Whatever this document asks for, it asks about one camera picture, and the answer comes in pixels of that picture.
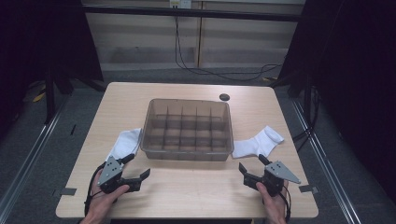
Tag person's right hand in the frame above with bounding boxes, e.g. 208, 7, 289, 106
255, 180, 290, 220

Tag brown translucent divided storage box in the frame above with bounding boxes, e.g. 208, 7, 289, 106
139, 98, 235, 162

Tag white wall power outlet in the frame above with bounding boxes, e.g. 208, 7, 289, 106
168, 0, 192, 9

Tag right hand-held gripper black cable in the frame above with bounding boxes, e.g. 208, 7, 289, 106
277, 185, 292, 224

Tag black power cable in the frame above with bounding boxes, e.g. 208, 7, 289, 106
173, 7, 283, 83

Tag black curtain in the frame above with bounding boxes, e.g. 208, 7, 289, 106
0, 0, 105, 135
277, 0, 396, 195

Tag grey tape strip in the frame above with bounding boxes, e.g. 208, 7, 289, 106
298, 184, 319, 194
59, 187, 78, 197

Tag person's left hand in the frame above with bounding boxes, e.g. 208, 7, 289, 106
84, 169, 131, 220

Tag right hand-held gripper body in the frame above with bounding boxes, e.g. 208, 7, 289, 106
262, 161, 302, 198

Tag black horizontal metal bar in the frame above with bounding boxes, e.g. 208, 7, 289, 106
81, 4, 307, 23

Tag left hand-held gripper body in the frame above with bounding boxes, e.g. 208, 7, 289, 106
97, 155, 126, 195

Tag hand-held gripper black cable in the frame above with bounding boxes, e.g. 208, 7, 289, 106
277, 185, 292, 224
83, 161, 107, 217

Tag white sock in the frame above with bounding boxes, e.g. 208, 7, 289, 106
106, 127, 144, 162
232, 125, 285, 160

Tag black metal stand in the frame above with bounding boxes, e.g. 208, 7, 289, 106
44, 66, 58, 126
292, 74, 322, 154

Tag metal floor rail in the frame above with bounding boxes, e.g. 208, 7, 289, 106
290, 98, 362, 224
0, 94, 69, 217

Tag left hand-held gripper black cable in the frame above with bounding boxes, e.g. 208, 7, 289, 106
83, 161, 107, 217

